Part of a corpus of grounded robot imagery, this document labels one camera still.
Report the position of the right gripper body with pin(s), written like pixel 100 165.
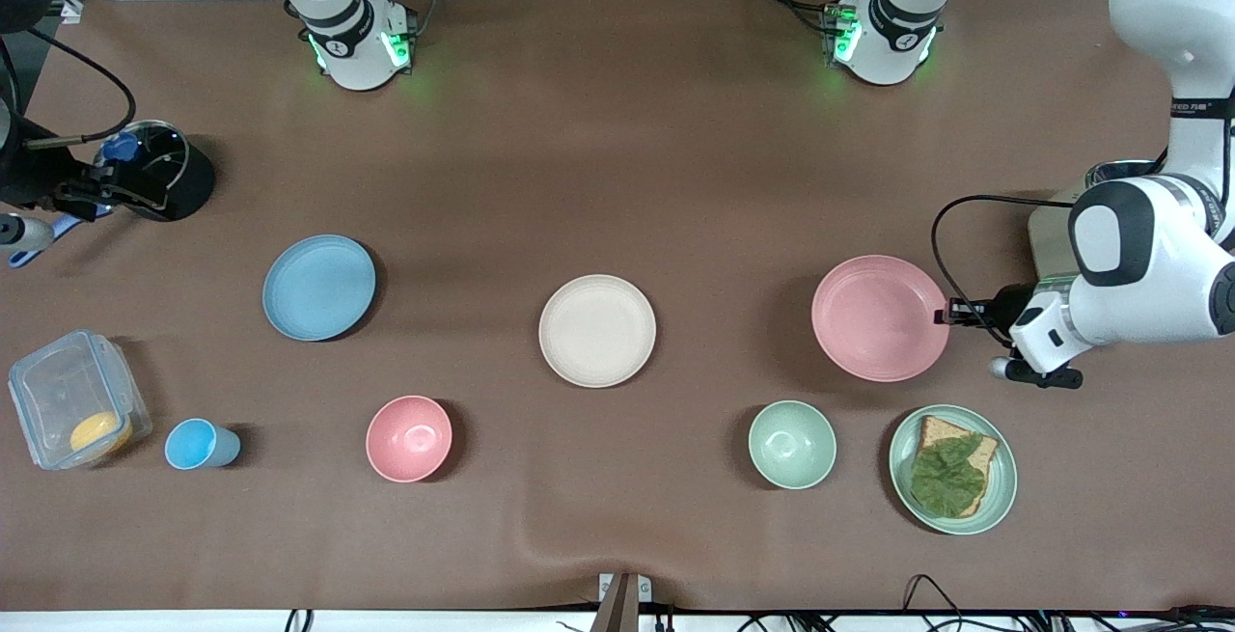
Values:
pixel 27 178

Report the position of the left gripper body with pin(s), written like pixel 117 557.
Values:
pixel 1011 307

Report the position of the pink plate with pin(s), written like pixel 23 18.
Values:
pixel 880 318

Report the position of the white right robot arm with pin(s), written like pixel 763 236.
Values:
pixel 357 45

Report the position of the small blue utensil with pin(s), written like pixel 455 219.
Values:
pixel 120 146

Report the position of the black round utensil holder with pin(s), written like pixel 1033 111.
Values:
pixel 193 183

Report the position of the beige chrome toaster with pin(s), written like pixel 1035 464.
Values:
pixel 1047 246

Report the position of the brown bread slice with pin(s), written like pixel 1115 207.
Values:
pixel 934 429

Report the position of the green plate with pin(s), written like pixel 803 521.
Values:
pixel 1003 478

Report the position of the green lettuce leaf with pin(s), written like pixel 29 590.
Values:
pixel 947 478

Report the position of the clear plastic lidded container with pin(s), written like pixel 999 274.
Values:
pixel 58 386

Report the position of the blue plate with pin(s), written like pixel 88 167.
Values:
pixel 318 287

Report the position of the green bowl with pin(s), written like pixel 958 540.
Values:
pixel 792 445

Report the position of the yellow round food piece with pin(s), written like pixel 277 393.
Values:
pixel 100 433

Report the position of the blue plastic cup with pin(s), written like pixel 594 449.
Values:
pixel 198 445

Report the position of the beige plate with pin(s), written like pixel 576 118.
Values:
pixel 597 331

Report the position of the pink bowl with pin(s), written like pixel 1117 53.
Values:
pixel 409 439

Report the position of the brown table cloth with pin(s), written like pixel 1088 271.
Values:
pixel 617 178

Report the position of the grey metal camera bracket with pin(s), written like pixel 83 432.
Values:
pixel 622 603

